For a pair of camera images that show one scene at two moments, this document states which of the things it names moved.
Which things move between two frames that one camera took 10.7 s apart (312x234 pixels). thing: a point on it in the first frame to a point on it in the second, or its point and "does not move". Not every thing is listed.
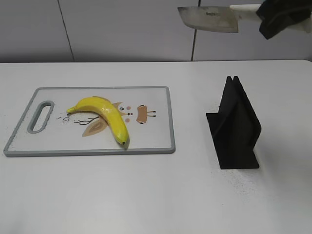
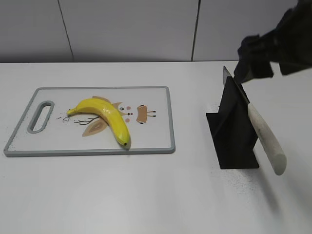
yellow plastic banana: x=101 y=107 does not move
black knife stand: x=235 y=129 does not move
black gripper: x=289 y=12 to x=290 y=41
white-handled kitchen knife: x=224 y=19 to x=268 y=143
